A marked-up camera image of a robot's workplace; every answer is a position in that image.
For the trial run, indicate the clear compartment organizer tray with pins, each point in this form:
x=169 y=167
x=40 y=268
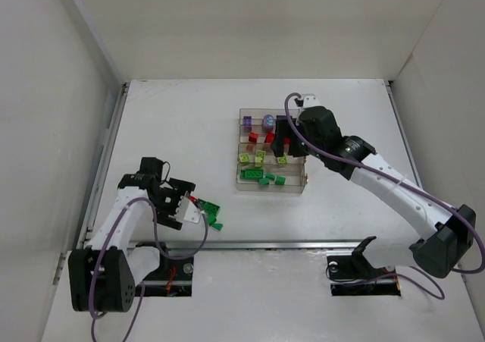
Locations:
x=294 y=171

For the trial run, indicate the purple lego round brick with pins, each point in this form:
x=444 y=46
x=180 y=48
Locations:
x=268 y=121

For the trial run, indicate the green lego square brick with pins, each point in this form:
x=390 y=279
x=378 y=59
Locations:
x=280 y=180

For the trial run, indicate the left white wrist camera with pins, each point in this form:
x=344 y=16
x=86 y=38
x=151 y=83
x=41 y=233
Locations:
x=187 y=211

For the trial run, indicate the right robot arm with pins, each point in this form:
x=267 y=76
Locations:
x=443 y=233

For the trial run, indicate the green lego small bottom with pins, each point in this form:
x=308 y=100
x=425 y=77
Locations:
x=217 y=226

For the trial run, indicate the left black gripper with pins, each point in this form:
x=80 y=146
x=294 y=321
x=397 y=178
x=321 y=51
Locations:
x=169 y=200

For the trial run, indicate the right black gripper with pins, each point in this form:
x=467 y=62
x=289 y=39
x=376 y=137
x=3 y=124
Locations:
x=288 y=145

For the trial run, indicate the red lego small brick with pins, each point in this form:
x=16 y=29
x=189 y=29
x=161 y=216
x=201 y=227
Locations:
x=253 y=137

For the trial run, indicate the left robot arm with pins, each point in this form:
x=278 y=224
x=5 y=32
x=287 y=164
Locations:
x=106 y=275

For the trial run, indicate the red lego block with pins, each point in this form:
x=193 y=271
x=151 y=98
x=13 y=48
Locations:
x=269 y=138

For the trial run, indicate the green lego long brick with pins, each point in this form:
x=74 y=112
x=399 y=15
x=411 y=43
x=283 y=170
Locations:
x=251 y=174

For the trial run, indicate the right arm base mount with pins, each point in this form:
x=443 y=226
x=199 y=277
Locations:
x=351 y=276

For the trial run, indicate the purple lego plate brick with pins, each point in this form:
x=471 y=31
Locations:
x=247 y=123

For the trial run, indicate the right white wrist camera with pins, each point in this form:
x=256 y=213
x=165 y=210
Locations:
x=308 y=100

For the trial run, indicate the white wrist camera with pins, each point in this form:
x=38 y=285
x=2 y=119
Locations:
x=308 y=100
x=187 y=211

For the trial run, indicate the lime lego square brick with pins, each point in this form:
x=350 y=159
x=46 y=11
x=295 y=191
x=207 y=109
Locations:
x=244 y=157

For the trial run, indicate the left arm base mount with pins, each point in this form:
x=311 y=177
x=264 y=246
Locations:
x=162 y=277

